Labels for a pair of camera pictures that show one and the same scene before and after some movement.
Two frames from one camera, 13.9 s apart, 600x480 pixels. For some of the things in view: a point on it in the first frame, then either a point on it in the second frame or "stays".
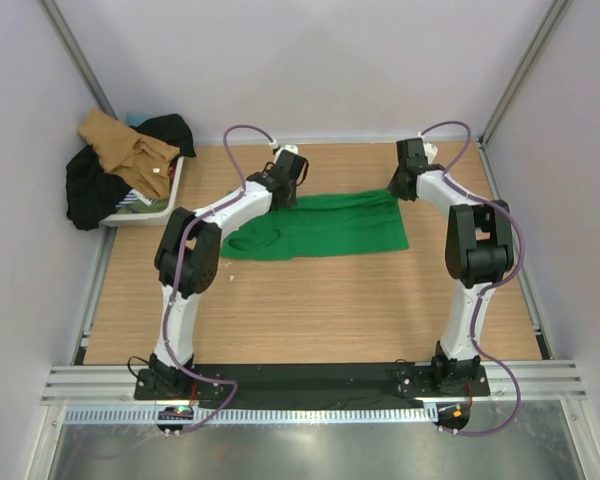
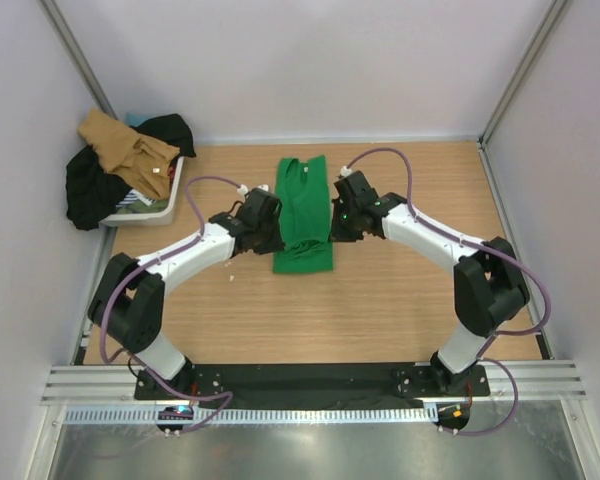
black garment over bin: (91, 192) stays
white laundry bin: (146, 218) stays
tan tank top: (133, 157) stays
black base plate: (309, 384) stays
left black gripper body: (292, 198) to (264, 228)
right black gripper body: (395, 186) to (345, 214)
